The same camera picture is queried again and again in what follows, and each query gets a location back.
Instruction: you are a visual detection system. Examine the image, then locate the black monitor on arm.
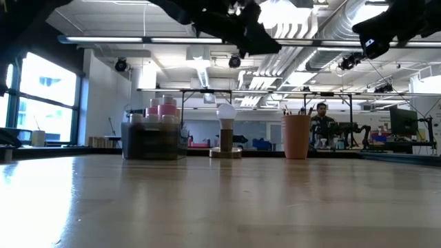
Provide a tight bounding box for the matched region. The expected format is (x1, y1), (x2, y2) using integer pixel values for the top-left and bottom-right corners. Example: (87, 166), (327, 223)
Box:
(389, 105), (420, 138)

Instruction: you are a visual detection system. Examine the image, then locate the person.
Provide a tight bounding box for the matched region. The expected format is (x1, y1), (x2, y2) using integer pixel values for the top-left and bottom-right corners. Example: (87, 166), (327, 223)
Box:
(309, 102), (340, 151)

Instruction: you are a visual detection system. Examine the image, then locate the fluorescent ceiling light strip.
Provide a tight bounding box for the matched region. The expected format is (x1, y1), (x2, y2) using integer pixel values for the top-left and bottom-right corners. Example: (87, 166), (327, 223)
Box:
(150, 37), (224, 44)
(57, 34), (144, 45)

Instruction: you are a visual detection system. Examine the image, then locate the orange plastic cup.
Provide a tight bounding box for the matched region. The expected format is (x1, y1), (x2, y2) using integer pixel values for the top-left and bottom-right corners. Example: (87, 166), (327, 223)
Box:
(280, 114), (313, 160)

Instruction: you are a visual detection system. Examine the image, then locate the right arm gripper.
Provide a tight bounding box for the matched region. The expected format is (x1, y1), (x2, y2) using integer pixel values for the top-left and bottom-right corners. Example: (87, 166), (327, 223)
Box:
(351, 0), (441, 60)

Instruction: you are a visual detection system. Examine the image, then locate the large pink paint bottle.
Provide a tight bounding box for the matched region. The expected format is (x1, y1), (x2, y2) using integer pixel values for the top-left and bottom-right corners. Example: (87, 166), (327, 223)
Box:
(145, 98), (160, 116)
(157, 94), (178, 118)

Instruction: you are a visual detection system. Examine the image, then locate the grey translucent plastic bin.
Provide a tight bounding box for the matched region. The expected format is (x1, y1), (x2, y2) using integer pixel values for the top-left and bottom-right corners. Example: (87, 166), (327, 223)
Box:
(120, 121), (182, 161)

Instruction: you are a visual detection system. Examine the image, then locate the brass lamp with white bulb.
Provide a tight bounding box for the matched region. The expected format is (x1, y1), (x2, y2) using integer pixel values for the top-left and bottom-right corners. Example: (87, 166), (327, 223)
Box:
(209, 103), (243, 159)

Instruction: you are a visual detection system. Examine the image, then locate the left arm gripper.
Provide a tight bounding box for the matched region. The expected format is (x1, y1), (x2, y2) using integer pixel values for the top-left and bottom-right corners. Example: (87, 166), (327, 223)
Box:
(192, 0), (283, 59)

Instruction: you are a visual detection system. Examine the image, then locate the white cup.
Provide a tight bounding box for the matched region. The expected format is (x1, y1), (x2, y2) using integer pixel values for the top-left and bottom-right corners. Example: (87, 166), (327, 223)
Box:
(30, 130), (47, 147)

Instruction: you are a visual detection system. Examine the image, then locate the blue crate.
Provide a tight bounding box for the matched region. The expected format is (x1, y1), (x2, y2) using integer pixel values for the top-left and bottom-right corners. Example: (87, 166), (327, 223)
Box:
(252, 138), (273, 151)

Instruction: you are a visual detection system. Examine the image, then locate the black hanging ceiling device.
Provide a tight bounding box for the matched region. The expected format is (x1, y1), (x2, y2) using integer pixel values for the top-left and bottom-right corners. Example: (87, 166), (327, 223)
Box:
(338, 51), (367, 72)

